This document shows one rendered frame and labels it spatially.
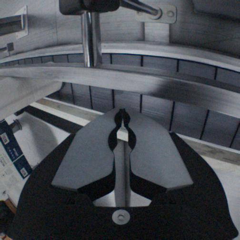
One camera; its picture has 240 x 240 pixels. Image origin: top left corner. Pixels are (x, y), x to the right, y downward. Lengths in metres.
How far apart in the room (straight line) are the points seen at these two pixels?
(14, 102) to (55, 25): 0.19
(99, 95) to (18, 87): 0.11
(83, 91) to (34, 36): 0.24
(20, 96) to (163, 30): 0.20
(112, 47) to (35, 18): 0.27
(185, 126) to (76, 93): 0.16
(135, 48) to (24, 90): 0.15
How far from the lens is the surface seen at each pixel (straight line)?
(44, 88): 0.23
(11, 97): 0.21
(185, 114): 0.17
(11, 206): 0.44
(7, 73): 0.23
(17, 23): 0.47
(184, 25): 0.20
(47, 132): 0.40
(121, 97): 0.19
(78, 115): 0.21
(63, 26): 0.32
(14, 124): 0.59
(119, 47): 0.18
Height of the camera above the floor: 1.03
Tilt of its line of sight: 47 degrees down
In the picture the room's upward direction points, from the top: 132 degrees counter-clockwise
